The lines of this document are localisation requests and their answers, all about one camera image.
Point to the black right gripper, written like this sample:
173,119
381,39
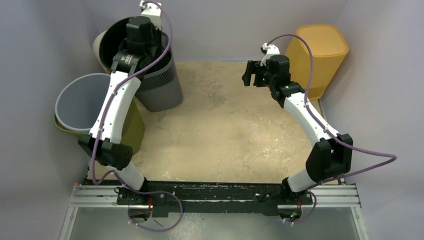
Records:
257,73

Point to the yellow slatted plastic basket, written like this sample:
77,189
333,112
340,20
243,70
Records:
328,47

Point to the black bucket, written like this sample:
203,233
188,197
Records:
109,46

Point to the grey slatted plastic basket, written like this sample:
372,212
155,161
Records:
160,88

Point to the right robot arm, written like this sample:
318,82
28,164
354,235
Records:
329,156

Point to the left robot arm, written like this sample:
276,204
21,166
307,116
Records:
137,52

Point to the olive green slatted basket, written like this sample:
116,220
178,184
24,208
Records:
132,131

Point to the white cylindrical bin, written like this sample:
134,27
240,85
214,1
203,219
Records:
96,50

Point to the light grey inner bucket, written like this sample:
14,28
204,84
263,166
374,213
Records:
79,103

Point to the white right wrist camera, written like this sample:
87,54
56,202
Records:
268,50

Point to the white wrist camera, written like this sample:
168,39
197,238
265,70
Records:
268,50
151,11

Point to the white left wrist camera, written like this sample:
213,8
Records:
151,11

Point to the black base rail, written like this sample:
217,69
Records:
165,197

